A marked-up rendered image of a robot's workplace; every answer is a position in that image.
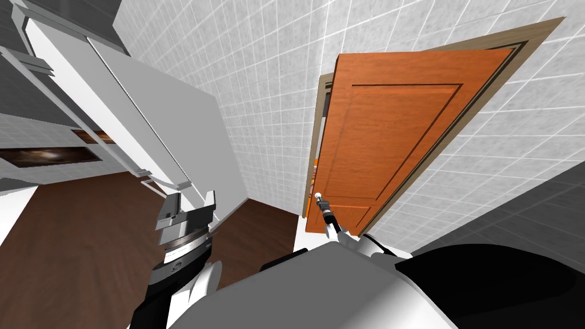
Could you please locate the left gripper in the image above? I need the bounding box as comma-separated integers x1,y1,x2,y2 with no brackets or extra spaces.
155,189,217,246

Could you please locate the orange wooden door leaf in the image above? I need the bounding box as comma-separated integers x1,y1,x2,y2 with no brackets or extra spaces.
304,47,515,236

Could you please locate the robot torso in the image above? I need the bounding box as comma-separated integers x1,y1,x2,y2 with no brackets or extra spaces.
168,241,459,329

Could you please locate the dark brown wall picture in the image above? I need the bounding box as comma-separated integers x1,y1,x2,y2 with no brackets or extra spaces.
0,146,102,168
70,129,116,145

